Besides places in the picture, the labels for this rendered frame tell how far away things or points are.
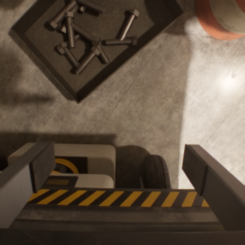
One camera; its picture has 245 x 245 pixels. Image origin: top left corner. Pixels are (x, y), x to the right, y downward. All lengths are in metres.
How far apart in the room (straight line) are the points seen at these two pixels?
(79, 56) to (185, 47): 0.29
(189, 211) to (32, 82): 0.49
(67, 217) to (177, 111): 0.41
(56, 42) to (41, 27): 0.05
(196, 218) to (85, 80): 0.41
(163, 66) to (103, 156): 0.29
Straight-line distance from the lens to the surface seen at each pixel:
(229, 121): 0.62
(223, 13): 0.47
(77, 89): 0.51
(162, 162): 0.46
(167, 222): 0.27
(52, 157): 0.17
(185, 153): 0.17
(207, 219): 0.28
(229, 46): 0.59
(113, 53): 0.50
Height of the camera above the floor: 0.50
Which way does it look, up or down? 75 degrees down
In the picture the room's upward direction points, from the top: 178 degrees clockwise
